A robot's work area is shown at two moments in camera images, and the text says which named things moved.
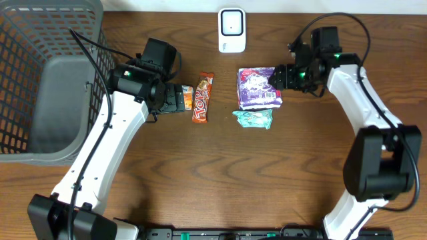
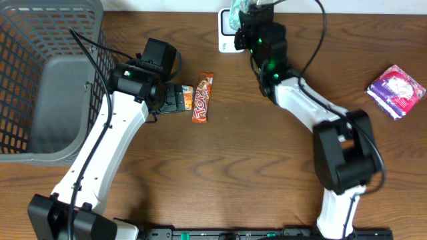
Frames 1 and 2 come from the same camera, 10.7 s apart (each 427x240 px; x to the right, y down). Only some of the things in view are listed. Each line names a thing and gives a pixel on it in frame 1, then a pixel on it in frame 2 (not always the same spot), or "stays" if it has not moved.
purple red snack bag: (253, 90) to (395, 93)
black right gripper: (285, 75) to (248, 23)
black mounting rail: (267, 234) stays
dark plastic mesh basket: (51, 94) stays
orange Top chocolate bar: (201, 101) stays
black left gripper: (178, 98) stays
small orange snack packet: (187, 93) stays
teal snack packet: (261, 119) to (235, 7)
